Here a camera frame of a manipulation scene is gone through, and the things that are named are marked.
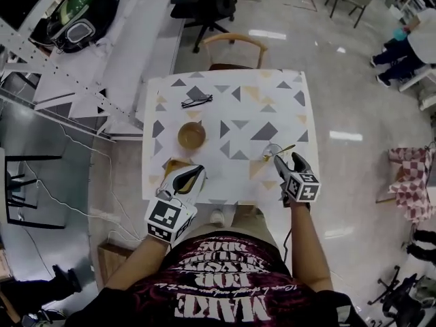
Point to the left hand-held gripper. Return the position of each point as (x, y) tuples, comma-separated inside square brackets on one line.
[(168, 218)]

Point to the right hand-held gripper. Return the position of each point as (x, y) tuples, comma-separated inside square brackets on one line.
[(303, 187)]

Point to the small gold spoon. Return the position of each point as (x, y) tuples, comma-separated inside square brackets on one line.
[(282, 151)]

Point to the clear drinking glass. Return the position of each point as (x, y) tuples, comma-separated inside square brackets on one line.
[(272, 150)]

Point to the person's left forearm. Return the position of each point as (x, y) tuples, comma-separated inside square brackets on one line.
[(139, 264)]

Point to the person's right forearm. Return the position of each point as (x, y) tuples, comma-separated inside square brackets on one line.
[(311, 250)]

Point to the rectangular tan bowl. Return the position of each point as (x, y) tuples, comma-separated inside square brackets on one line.
[(172, 169)]

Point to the person's white shoe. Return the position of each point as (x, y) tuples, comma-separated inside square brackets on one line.
[(217, 217)]

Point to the round brown bowl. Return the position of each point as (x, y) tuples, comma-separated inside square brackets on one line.
[(191, 135)]

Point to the person's khaki trouser leg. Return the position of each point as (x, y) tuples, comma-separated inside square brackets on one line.
[(252, 223)]

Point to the white triangle patterned table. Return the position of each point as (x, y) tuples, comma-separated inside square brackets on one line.
[(231, 114)]

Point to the black eyeglasses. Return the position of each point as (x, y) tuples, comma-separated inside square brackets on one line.
[(197, 101)]

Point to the dark red printed shirt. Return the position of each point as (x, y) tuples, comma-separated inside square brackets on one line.
[(218, 284)]

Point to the cardboard box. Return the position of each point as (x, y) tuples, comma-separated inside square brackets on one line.
[(114, 261)]

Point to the red white checkered cloth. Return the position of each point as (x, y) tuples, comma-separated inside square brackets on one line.
[(413, 182)]

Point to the wooden chair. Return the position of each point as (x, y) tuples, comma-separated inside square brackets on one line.
[(235, 41)]

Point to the white metal shelf rack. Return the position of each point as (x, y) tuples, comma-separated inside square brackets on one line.
[(85, 80)]

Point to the small white table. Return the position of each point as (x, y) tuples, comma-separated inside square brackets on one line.
[(417, 78)]

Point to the black swivel chair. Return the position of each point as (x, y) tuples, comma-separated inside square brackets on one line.
[(405, 298)]

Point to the black office chair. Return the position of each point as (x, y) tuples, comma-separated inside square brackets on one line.
[(204, 9)]

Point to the black green backpack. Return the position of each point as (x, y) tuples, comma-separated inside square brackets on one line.
[(81, 15)]

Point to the black metal frame stool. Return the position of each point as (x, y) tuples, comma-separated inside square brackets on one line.
[(20, 192)]

